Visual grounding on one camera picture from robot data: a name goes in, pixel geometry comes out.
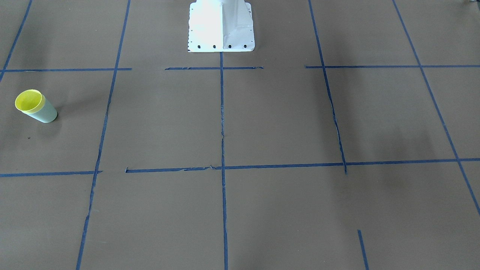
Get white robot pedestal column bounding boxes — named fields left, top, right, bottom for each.
left=187, top=0, right=255, bottom=53

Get green plastic cup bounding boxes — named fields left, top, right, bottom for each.
left=28, top=100, right=58, bottom=123

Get yellow plastic cup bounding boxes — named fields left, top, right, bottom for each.
left=14, top=89, right=47, bottom=114

